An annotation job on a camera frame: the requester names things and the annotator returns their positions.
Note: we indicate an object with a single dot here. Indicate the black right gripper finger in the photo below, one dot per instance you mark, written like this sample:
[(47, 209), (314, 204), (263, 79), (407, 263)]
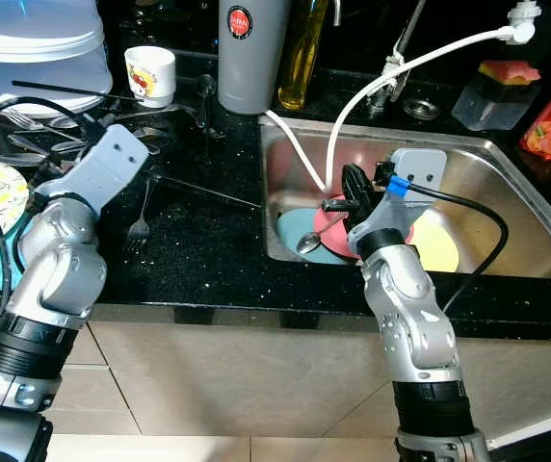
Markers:
[(356, 183)]

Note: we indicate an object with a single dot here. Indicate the pink round plate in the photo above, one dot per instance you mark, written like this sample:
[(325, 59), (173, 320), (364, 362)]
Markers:
[(331, 226)]

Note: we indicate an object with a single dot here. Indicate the metal spoon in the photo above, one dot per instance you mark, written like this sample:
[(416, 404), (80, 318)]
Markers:
[(308, 243)]

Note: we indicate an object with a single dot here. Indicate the light blue round plate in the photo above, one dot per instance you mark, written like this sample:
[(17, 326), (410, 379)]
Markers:
[(290, 231)]

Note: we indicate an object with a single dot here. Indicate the white cartoon print mug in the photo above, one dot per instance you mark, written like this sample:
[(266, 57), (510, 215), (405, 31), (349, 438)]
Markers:
[(150, 77)]

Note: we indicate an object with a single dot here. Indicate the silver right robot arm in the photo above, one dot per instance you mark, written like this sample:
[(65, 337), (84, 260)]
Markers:
[(410, 308)]

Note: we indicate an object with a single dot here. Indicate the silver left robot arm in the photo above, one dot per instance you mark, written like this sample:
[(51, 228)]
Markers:
[(59, 269)]

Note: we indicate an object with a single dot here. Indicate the beige kitchen cabinet front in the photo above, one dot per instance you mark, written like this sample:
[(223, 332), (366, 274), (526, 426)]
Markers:
[(256, 375)]

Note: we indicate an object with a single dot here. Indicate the yellow round plate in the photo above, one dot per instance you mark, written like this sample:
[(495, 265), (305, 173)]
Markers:
[(439, 245)]

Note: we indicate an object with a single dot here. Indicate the round metal hole cap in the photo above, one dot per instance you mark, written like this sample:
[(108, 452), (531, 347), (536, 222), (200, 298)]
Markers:
[(421, 108)]

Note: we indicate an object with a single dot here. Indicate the chrome faucet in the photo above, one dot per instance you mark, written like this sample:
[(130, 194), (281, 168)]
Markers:
[(391, 82)]

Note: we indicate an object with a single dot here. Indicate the yellow oil bottle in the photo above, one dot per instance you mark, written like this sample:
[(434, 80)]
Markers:
[(302, 67)]

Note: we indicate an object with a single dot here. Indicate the clear plastic sponge container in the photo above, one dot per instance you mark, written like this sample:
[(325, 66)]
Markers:
[(487, 106)]

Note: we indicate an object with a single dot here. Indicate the grey tumbler with red logo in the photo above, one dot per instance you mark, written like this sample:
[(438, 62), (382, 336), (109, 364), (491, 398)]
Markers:
[(253, 67)]

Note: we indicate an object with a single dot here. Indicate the stainless steel sink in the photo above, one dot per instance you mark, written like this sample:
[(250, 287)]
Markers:
[(526, 212)]

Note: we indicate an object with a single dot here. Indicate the pink yellow sponge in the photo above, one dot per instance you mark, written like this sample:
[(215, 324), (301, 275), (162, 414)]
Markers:
[(509, 73)]

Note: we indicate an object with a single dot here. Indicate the metal fork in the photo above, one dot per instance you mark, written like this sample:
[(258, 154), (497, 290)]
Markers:
[(139, 231)]

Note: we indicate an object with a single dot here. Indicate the white plastic tap fitting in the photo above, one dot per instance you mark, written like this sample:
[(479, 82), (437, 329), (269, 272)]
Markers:
[(524, 27)]

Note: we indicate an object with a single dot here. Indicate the white lidded plastic container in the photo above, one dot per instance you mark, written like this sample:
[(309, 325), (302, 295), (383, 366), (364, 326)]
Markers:
[(35, 58)]

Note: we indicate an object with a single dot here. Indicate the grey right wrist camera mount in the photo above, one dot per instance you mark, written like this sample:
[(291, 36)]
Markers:
[(425, 168)]

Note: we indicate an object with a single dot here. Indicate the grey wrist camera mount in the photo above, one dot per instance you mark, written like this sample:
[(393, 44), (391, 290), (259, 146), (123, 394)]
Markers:
[(425, 168), (107, 159)]

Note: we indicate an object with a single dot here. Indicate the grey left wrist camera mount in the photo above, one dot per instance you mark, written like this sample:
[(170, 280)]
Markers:
[(107, 159)]

